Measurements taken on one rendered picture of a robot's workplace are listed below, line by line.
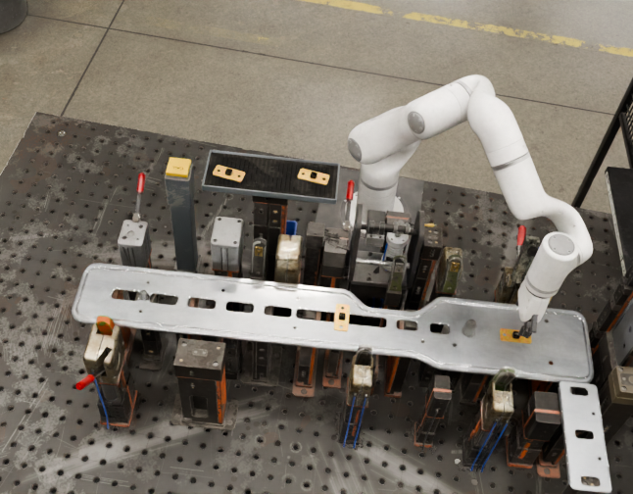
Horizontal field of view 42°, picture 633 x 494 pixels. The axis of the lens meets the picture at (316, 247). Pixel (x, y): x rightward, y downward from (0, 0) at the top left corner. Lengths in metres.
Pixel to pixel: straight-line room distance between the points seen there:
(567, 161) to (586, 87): 0.59
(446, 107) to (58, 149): 1.54
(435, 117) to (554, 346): 0.71
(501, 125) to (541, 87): 2.69
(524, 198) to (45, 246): 1.55
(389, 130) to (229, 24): 2.55
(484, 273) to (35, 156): 1.60
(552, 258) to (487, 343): 0.40
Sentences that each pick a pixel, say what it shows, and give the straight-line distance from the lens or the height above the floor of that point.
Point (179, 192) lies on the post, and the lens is 2.33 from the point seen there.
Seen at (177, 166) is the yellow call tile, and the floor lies 1.16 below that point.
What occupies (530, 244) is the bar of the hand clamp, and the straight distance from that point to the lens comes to 2.18.
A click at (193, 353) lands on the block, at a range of 2.09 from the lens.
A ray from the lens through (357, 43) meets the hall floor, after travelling 4.60.
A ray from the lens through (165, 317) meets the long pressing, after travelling 2.19.
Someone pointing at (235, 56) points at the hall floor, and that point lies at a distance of 4.47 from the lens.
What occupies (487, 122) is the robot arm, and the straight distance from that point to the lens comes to 1.90.
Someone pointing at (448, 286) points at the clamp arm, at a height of 1.01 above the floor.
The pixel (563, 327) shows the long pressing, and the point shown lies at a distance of 2.32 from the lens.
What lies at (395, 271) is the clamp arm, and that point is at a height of 1.06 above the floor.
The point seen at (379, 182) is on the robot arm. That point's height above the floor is 1.03.
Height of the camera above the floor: 2.84
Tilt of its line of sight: 52 degrees down
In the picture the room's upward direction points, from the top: 6 degrees clockwise
